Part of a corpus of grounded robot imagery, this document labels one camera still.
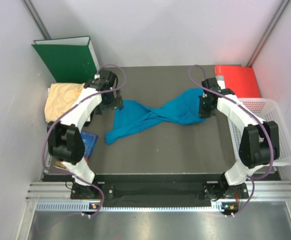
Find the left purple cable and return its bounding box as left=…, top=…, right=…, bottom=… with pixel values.
left=42, top=64, right=128, bottom=218

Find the green ring binder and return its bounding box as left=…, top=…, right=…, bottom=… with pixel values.
left=32, top=36, right=100, bottom=84

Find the purple cable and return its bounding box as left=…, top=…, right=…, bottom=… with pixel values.
left=42, top=64, right=128, bottom=218
left=187, top=64, right=278, bottom=217

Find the aluminium rail frame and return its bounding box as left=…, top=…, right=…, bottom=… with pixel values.
left=26, top=180, right=291, bottom=202

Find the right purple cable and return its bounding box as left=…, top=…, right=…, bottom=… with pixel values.
left=187, top=64, right=278, bottom=217

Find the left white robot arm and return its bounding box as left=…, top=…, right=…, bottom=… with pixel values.
left=47, top=70, right=124, bottom=200

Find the white slotted cable duct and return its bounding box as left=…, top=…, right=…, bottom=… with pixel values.
left=35, top=201, right=239, bottom=212

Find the white plastic basket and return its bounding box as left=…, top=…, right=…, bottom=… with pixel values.
left=218, top=96, right=291, bottom=167

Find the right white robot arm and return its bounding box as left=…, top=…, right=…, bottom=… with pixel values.
left=198, top=77, right=280, bottom=199

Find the folded cream t shirt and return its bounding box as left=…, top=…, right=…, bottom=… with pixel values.
left=44, top=83, right=85, bottom=123

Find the blue t shirt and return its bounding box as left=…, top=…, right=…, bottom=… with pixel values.
left=105, top=88, right=205, bottom=145

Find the colourful book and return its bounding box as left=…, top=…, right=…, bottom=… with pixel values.
left=50, top=131, right=99, bottom=171

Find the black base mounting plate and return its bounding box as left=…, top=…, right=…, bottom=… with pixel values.
left=70, top=181, right=251, bottom=201

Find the red folder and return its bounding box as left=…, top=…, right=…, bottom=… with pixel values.
left=214, top=65, right=261, bottom=98

